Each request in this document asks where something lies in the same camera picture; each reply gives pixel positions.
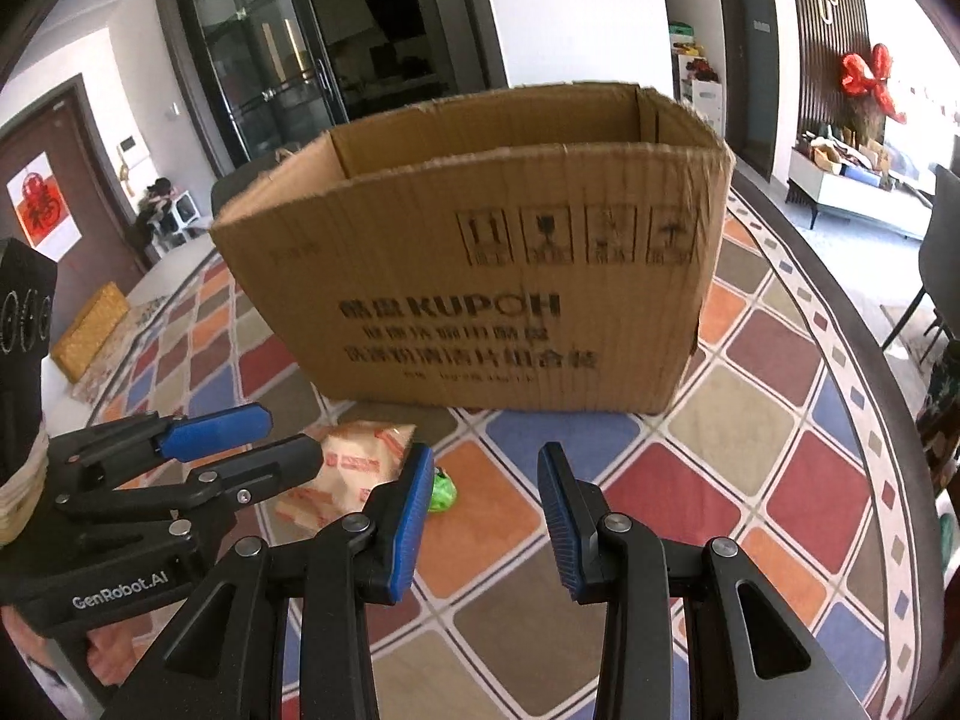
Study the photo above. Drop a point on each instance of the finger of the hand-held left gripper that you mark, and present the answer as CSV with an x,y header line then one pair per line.
x,y
217,427
262,465

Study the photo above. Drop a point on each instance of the dark dining chair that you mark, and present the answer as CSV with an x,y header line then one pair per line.
x,y
934,255
247,176

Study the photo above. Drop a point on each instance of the dark interior door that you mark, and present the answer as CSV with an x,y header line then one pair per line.
x,y
750,52

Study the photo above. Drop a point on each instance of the black television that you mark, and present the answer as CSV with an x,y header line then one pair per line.
x,y
391,11

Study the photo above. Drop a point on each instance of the dark bag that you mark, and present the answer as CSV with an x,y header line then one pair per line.
x,y
157,191

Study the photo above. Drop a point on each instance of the white shelf with items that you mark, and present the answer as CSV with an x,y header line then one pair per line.
x,y
697,82

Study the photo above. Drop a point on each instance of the green candy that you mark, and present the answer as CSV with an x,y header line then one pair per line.
x,y
442,493

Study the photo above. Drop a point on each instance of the brown cardboard box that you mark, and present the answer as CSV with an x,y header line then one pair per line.
x,y
465,255

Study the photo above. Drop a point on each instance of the dark slatted wall panel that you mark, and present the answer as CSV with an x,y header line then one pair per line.
x,y
825,15

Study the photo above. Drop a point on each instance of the white media console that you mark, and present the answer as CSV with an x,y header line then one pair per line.
x,y
855,191

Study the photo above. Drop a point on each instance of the yellow woven basket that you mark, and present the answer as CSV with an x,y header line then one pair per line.
x,y
90,330

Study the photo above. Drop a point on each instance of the red door poster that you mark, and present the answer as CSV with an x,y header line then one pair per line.
x,y
41,202

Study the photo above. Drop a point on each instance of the red bow decoration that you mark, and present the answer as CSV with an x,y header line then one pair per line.
x,y
870,79

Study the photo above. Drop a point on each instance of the white wall intercom panel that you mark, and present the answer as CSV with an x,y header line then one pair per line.
x,y
133,165

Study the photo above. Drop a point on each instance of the beige biscuit packet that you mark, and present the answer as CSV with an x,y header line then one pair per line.
x,y
315,510
367,454

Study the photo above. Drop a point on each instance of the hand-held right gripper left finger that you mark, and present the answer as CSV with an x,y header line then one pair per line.
x,y
409,532

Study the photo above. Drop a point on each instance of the brown entrance door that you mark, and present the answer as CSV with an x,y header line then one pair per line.
x,y
82,187

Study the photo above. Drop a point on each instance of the white stool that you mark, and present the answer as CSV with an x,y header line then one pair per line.
x,y
180,216

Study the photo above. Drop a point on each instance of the black framed glass doors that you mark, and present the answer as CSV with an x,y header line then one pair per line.
x,y
300,37

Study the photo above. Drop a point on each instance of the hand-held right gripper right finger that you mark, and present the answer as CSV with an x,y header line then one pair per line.
x,y
559,529

